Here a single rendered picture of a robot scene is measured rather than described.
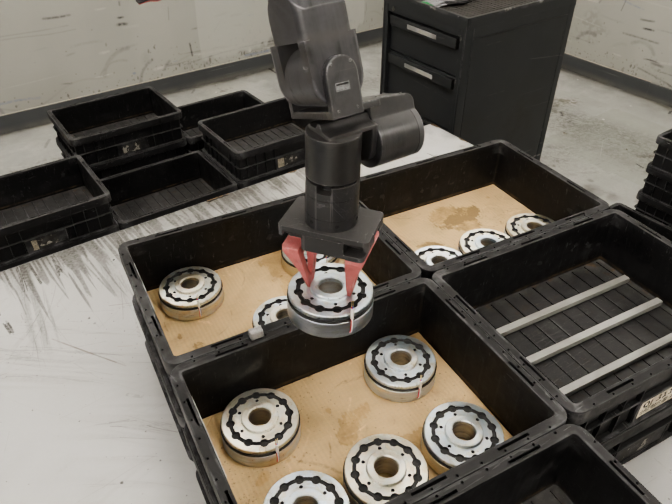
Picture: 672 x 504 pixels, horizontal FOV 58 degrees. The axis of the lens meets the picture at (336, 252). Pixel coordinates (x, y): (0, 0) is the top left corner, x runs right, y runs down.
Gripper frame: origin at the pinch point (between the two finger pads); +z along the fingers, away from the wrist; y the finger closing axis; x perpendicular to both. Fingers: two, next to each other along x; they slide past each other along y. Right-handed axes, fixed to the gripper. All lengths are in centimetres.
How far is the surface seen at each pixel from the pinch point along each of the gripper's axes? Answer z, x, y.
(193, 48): 79, -278, 187
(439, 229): 21, -47, -6
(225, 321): 22.3, -10.5, 21.3
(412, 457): 19.1, 6.3, -13.2
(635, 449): 31, -15, -44
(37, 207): 57, -68, 119
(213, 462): 12.6, 18.9, 6.6
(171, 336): 22.5, -4.7, 27.8
